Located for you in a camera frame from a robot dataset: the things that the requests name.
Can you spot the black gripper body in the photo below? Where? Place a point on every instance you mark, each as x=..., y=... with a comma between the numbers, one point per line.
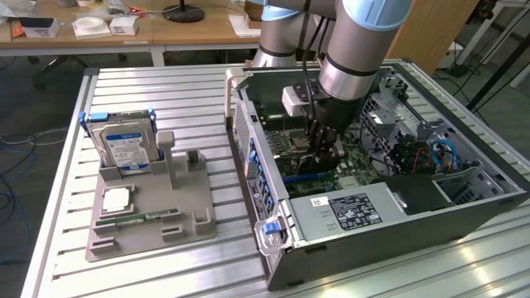
x=332, y=115

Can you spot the graphics card with metal bracket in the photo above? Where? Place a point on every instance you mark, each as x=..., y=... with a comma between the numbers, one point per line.
x=314, y=167

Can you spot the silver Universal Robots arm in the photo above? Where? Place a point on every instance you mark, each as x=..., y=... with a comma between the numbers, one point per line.
x=355, y=46

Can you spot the CPU socket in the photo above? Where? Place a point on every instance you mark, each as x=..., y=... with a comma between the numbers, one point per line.
x=298, y=141

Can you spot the green motherboard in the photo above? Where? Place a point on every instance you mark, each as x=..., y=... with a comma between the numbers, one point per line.
x=355, y=161

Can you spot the blue expansion slot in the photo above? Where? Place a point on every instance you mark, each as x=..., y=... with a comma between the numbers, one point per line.
x=299, y=179

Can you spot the metal disk bay cage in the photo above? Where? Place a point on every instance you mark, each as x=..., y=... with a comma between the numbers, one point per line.
x=392, y=124

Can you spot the grey power supply unit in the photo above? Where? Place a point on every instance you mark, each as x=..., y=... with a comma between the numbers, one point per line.
x=347, y=214

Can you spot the blue case latch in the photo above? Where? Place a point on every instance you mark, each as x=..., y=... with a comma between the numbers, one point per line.
x=271, y=229

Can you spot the wooden cabinet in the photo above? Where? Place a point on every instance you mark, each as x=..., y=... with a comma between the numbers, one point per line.
x=434, y=37

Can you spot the open black PC case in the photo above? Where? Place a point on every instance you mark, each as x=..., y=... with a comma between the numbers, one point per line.
x=414, y=236

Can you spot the white paper stack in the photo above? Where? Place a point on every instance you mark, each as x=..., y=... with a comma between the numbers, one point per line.
x=244, y=28

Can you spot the wooden desk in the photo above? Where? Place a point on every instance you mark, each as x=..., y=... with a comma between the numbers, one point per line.
x=177, y=34

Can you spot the hard disk in blue caddy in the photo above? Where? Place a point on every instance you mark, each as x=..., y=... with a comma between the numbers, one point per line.
x=121, y=146

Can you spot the grey parts rack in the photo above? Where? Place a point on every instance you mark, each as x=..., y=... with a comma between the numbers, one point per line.
x=157, y=229

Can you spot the black lamp base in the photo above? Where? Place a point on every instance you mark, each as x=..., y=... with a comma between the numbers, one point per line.
x=184, y=14

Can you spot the green RAM stick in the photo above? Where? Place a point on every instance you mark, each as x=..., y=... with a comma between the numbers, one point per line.
x=136, y=216

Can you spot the silver CPU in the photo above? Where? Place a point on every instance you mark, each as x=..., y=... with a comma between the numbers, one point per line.
x=116, y=200

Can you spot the plain white box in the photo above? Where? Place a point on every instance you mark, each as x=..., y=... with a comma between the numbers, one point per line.
x=123, y=26

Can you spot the white box with round hollow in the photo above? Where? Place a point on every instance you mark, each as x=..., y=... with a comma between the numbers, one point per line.
x=92, y=29

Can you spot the black office chair base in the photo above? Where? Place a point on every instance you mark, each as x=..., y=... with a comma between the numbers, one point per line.
x=53, y=66

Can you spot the white box with black lid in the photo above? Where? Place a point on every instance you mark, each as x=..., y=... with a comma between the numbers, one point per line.
x=39, y=28

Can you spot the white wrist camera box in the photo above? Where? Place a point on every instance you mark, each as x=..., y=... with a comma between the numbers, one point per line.
x=295, y=104

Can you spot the white table frame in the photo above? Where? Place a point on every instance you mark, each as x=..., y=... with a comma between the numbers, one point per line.
x=496, y=28

